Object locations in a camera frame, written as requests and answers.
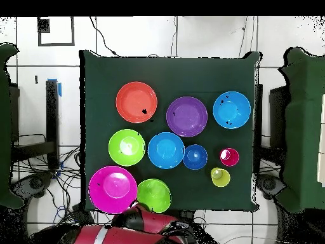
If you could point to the green plastic bowl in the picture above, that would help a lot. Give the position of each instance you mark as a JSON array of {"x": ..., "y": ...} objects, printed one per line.
[
  {"x": 155, "y": 193},
  {"x": 122, "y": 157}
]

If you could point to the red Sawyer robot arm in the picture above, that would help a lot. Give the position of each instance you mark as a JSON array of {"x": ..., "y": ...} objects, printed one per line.
[{"x": 114, "y": 236}]

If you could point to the light blue plastic bowl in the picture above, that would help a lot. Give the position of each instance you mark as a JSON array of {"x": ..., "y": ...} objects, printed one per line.
[
  {"x": 166, "y": 152},
  {"x": 231, "y": 111}
]

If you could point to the purple plastic bowl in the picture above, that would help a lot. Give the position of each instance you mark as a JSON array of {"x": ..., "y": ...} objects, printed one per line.
[{"x": 187, "y": 119}]

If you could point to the small dark blue bowl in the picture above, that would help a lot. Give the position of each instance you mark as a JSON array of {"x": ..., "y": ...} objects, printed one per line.
[{"x": 195, "y": 162}]

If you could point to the orange plastic bowl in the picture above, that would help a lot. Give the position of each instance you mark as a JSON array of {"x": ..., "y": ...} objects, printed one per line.
[{"x": 134, "y": 101}]

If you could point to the dark green tablecloth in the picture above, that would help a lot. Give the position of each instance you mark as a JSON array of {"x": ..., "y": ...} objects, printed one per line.
[{"x": 165, "y": 73}]

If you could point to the pink plastic bowl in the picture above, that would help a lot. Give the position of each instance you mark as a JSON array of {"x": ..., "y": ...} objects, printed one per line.
[{"x": 111, "y": 188}]

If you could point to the red plastic cup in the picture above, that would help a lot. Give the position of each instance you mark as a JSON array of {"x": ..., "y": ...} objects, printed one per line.
[{"x": 232, "y": 160}]

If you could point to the yellow plastic cup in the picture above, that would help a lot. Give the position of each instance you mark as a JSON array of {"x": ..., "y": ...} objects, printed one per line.
[{"x": 222, "y": 180}]

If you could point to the black metal stand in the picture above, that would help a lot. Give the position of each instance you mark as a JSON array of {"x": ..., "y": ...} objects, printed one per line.
[{"x": 52, "y": 122}]

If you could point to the black power box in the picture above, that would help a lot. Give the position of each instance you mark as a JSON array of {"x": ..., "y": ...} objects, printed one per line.
[{"x": 81, "y": 216}]

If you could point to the green cloth-covered table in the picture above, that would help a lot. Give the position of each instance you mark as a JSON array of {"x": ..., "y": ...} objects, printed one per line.
[
  {"x": 304, "y": 127},
  {"x": 5, "y": 127}
]

